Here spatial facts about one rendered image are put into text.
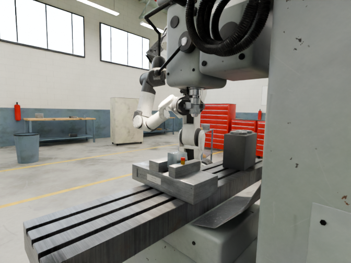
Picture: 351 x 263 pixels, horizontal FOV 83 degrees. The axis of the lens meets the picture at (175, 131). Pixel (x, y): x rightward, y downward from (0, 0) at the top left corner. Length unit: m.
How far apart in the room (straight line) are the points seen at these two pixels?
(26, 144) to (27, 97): 3.07
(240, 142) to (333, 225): 0.70
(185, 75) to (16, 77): 7.59
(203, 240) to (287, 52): 0.57
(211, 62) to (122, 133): 6.37
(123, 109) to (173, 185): 6.25
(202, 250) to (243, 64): 0.59
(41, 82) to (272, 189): 8.07
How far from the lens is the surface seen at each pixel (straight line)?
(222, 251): 0.72
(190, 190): 0.68
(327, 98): 0.44
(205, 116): 6.38
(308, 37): 0.47
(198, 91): 0.84
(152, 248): 0.98
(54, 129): 8.32
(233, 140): 1.10
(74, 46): 8.75
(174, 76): 0.81
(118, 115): 6.85
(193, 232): 0.75
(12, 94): 8.10
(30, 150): 5.38
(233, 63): 0.64
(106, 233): 0.58
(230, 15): 0.69
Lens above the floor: 1.21
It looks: 6 degrees down
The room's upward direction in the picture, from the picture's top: 1 degrees clockwise
